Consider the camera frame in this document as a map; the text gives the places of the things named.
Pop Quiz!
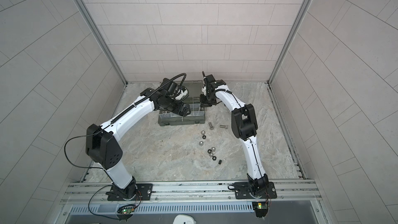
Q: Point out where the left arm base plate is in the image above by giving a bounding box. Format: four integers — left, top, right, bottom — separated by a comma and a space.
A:
106, 183, 153, 201

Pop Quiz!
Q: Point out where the left green circuit board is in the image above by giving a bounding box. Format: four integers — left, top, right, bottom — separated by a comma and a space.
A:
116, 204, 136, 220

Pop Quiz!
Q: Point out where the aluminium mounting rail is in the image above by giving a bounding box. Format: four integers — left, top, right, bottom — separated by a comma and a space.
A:
60, 179, 322, 216

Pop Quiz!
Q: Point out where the grey compartment organizer box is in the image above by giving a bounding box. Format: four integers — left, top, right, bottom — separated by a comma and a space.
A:
158, 80, 206, 127

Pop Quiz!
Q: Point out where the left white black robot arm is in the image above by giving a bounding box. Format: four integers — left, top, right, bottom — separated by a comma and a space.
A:
86, 73, 191, 200

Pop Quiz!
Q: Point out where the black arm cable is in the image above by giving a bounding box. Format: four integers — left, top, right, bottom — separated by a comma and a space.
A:
63, 132, 106, 170

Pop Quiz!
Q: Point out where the white round object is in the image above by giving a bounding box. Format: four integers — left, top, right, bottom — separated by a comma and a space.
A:
173, 214, 197, 224

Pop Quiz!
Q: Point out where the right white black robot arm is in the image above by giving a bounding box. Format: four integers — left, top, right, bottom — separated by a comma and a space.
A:
200, 73, 269, 198

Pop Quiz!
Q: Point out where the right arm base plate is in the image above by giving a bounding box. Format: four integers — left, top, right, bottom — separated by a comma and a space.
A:
228, 181, 277, 200

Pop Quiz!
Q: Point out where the right circuit board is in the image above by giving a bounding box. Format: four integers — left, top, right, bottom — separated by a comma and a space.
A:
252, 202, 269, 218

